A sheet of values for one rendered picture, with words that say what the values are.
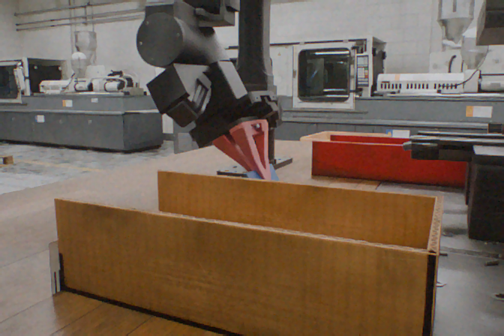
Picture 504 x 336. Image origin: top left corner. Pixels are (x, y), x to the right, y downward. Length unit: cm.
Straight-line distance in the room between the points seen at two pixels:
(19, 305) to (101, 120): 727
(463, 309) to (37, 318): 28
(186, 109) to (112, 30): 987
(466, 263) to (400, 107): 470
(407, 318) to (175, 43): 34
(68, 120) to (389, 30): 569
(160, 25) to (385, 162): 41
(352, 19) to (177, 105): 695
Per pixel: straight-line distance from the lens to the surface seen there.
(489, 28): 48
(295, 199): 34
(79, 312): 32
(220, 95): 50
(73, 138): 818
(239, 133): 49
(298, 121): 546
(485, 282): 37
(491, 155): 45
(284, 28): 776
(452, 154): 52
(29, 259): 42
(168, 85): 45
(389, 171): 70
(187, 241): 26
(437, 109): 502
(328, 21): 748
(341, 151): 71
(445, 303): 33
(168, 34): 46
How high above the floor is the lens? 104
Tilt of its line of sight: 9 degrees down
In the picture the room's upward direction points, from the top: straight up
